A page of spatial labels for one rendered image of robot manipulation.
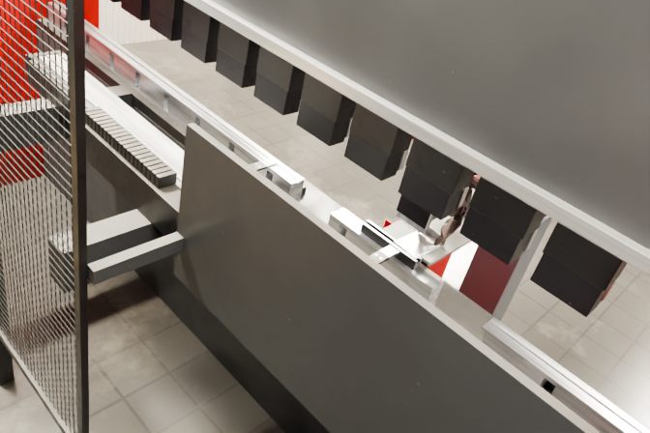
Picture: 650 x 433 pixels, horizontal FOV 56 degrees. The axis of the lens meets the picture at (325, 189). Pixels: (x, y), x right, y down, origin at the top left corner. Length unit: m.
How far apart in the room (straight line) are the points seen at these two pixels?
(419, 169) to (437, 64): 0.38
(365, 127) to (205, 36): 0.71
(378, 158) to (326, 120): 0.20
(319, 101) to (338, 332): 0.76
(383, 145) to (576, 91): 0.63
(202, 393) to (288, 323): 1.26
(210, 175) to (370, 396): 0.57
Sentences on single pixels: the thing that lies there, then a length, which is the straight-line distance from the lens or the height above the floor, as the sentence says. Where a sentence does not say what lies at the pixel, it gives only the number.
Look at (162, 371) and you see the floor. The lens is 2.58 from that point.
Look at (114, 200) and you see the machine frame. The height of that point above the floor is 0.29.
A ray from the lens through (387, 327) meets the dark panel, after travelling 1.09.
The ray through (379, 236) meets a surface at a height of 1.00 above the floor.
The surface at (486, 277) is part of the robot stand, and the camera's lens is 2.71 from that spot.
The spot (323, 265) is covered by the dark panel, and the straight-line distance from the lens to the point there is 1.14.
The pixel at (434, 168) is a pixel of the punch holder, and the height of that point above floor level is 1.29.
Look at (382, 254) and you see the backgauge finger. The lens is 1.66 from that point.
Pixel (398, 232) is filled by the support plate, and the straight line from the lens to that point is 1.77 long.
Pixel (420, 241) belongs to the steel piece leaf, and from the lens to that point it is 1.76.
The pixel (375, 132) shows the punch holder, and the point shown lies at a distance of 1.61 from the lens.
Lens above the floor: 1.99
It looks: 32 degrees down
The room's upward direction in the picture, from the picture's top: 14 degrees clockwise
